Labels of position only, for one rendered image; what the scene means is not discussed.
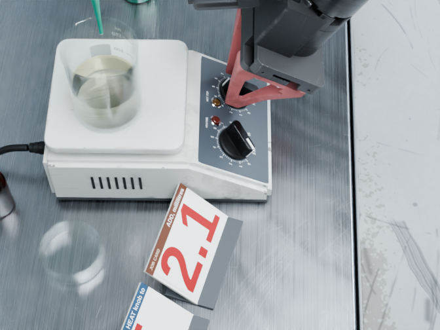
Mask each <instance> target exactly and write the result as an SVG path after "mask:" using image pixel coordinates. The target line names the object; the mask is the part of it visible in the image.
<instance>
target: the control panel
mask: <svg viewBox="0 0 440 330"><path fill-rule="evenodd" d="M226 67H227V65H225V64H222V63H220V62H217V61H215V60H211V59H209V58H206V57H203V56H202V58H201V74H200V115H199V137H198V161H199V162H200V163H203V164H206V165H208V166H213V167H215V168H219V169H221V170H225V171H228V172H231V173H234V174H238V175H241V176H244V177H248V178H250V179H254V180H256V181H260V182H263V183H268V106H267V100H265V101H260V102H257V103H253V104H251V105H247V106H246V107H245V108H243V109H237V108H234V107H232V106H230V105H227V104H226V103H225V101H224V99H223V97H222V96H221V93H220V85H221V83H222V82H223V81H224V80H225V79H227V78H229V77H231V75H229V74H227V73H226ZM246 82H249V83H251V84H254V85H256V86H257V87H258V89H260V88H263V87H265V86H267V82H264V81H261V80H257V79H255V78H253V79H251V80H248V81H246ZM215 98H217V99H218V100H219V101H220V106H216V105H214V104H213V99H215ZM213 117H218V118H219V120H220V123H219V124H215V123H214V122H213V121H212V118H213ZM234 120H238V121H239V122H240V123H241V125H242V126H243V128H244V130H245V131H246V133H247V134H248V136H249V138H250V139H251V140H252V142H253V144H254V146H255V151H254V152H252V153H251V154H250V155H249V156H248V157H246V158H245V159H243V160H235V159H233V158H231V157H229V156H227V155H226V154H225V153H224V151H223V150H222V148H221V146H220V144H219V135H220V133H221V132H222V131H223V130H224V129H225V128H227V127H228V126H229V125H230V124H231V123H232V122H233V121H234Z"/></svg>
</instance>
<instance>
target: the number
mask: <svg viewBox="0 0 440 330"><path fill-rule="evenodd" d="M186 317H187V314H186V313H185V312H184V311H182V310H180V309H178V308H177V307H175V306H174V305H172V304H170V303H169V302H167V301H165V300H164V299H162V298H161V297H159V296H158V295H156V294H154V293H153V292H151V291H149V290H147V292H146V294H145V297H144V300H143V302H142V305H141V308H140V309H139V313H138V315H137V318H136V320H135V323H134V326H133V328H132V330H182V328H183V325H184V323H185V320H186Z"/></svg>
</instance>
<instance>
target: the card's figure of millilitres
mask: <svg viewBox="0 0 440 330"><path fill-rule="evenodd" d="M222 217H223V215H221V214H220V213H219V212H217V211H216V210H214V209H213V208H211V207H210V206H209V205H207V204H206V203H204V202H203V201H201V200H200V199H199V198H197V197H196V196H195V195H193V194H191V193H190V192H189V191H187V190H186V191H185V195H184V197H183V199H182V202H181V205H180V207H179V210H178V212H177V215H176V217H175V220H174V223H173V225H172V228H171V231H170V233H169V236H168V239H167V241H166V243H165V246H164V249H163V251H162V254H161V256H160V259H159V261H158V264H157V266H156V269H155V272H154V273H155V274H156V275H158V276H160V277H161V278H163V279H164V280H166V281H167V282H169V283H171V284H172V285H174V286H175V287H177V288H178V289H180V290H182V291H183V292H185V293H186V294H188V295H189V296H191V297H192V298H194V294H195V292H196V289H197V287H198V283H199V281H200V278H201V275H202V273H203V270H204V267H205V264H206V261H207V259H208V255H209V254H210V250H211V247H212V245H213V241H214V239H215V236H216V234H217V230H218V228H219V225H220V222H221V219H222Z"/></svg>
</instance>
